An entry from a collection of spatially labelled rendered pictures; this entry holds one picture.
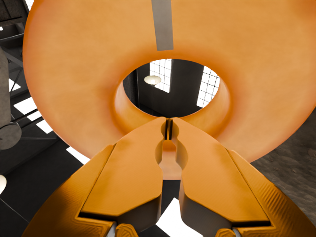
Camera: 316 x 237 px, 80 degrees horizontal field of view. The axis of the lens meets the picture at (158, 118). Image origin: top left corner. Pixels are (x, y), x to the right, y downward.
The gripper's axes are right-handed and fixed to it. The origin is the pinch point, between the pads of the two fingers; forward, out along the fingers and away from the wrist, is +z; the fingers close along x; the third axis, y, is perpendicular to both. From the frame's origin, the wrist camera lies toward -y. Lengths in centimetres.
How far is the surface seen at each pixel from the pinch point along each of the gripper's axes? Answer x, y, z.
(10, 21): -236, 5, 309
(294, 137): 31.5, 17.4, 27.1
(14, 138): -181, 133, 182
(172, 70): 47, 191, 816
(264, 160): 30, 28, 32
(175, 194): 69, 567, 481
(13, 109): -798, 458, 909
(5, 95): -170, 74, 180
